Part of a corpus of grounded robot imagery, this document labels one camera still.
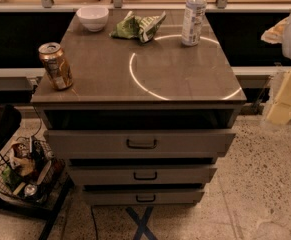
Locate orange soda can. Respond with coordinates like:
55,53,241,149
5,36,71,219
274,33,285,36
38,42,73,90

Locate top grey drawer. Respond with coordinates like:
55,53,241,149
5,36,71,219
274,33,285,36
44,129,235,159

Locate green jalapeno chip bag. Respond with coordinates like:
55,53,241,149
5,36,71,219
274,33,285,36
110,11,166,43

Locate clear plastic water bottle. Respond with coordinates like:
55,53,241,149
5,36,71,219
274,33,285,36
181,0,207,46

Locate grey drawer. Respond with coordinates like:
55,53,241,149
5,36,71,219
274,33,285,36
82,189,204,206
44,129,235,159
68,165,216,185

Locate blue tape cross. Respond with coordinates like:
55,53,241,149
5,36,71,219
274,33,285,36
126,206,158,240

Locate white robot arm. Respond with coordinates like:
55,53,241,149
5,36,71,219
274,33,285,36
261,13,291,125

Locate grey drawer cabinet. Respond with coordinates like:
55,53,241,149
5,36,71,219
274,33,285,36
32,10,246,193

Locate white ceramic bowl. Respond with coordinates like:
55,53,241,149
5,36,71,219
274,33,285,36
76,6,109,32

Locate bottom grey drawer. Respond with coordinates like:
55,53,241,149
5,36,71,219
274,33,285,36
82,189,204,206

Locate black floor cable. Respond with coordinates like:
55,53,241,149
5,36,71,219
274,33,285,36
90,205,100,240

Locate middle grey drawer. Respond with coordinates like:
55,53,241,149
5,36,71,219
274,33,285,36
68,165,216,185

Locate black wire basket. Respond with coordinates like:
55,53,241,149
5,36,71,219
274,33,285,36
0,136,65,203

